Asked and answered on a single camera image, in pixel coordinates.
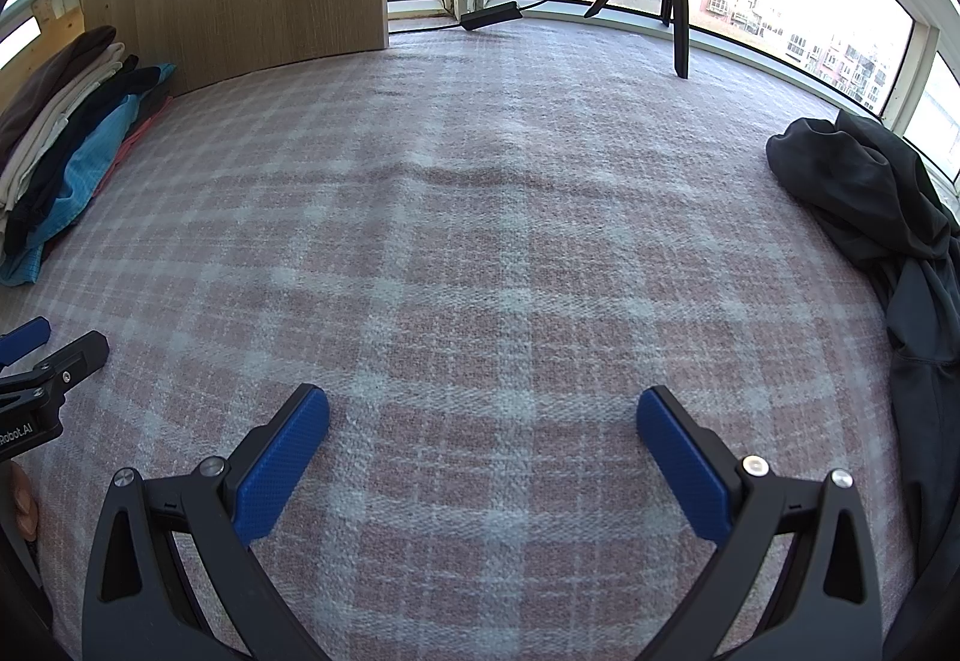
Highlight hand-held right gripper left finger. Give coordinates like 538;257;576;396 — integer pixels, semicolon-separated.
81;383;332;661

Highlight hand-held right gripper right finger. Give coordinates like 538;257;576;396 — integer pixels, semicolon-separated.
636;385;887;661

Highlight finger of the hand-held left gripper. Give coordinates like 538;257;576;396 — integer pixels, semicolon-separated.
0;319;53;366
0;331;110;407

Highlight dark grey pants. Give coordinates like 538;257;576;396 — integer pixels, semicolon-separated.
765;109;960;661

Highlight person's left hand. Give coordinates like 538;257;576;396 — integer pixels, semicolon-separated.
7;462;40;542

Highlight light blue folded garment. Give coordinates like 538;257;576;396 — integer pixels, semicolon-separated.
0;94;145;288

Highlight beige folded garment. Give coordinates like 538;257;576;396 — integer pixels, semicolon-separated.
0;41;130;213

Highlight pink folded garment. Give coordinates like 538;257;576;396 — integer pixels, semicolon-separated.
111;97;175;168

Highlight navy folded garment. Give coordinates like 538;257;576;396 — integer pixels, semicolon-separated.
6;55;178;257

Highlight brown folded garment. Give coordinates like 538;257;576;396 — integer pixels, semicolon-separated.
0;25;118;161

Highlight pink plaid blanket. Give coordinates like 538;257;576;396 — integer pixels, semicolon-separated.
0;19;925;661

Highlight black power adapter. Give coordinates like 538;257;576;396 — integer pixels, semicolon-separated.
459;1;522;32

